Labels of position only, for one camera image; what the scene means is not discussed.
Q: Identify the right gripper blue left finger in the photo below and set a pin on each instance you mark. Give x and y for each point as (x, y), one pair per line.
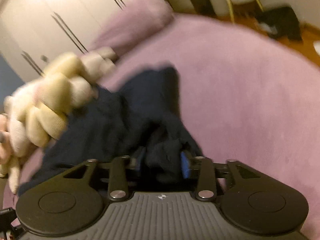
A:
(136, 161)

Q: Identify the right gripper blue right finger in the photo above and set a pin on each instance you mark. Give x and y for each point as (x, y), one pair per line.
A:
(186, 163)

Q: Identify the navy blue zip jacket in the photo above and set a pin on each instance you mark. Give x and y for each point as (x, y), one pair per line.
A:
(141, 119)

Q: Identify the white pink plush toy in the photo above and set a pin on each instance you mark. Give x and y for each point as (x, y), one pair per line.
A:
(13, 145)

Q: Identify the pink fleece bed blanket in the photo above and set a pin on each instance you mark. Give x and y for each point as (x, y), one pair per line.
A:
(252, 106)

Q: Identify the white fluffy plush toy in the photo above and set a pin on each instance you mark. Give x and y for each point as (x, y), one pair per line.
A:
(98, 63)

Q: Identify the yellow flower plush cushion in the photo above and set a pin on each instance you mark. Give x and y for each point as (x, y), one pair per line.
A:
(42, 105)

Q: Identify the pink pillow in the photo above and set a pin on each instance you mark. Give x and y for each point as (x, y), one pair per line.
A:
(139, 20)

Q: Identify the white wardrobe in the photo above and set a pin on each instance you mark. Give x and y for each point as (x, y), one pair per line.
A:
(33, 32)

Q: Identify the white round stool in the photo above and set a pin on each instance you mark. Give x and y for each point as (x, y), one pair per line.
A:
(222, 7)

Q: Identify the black bag on floor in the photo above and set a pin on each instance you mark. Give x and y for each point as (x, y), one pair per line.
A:
(280, 22)

